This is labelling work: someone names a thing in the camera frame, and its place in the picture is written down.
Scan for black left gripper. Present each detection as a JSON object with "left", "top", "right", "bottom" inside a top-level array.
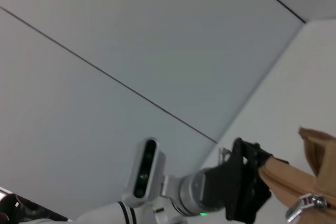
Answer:
[{"left": 201, "top": 137, "right": 273, "bottom": 222}]

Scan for khaki canvas food bag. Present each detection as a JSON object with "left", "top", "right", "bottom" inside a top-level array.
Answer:
[{"left": 258, "top": 126, "right": 336, "bottom": 224}]

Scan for silver metal zipper pull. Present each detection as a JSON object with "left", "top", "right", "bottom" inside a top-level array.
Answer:
[{"left": 285, "top": 193, "right": 329, "bottom": 223}]

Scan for black background equipment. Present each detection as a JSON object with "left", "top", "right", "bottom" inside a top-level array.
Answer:
[{"left": 0, "top": 186, "right": 70, "bottom": 224}]

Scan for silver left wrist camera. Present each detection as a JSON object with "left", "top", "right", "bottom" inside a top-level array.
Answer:
[{"left": 122, "top": 136, "right": 167, "bottom": 208}]

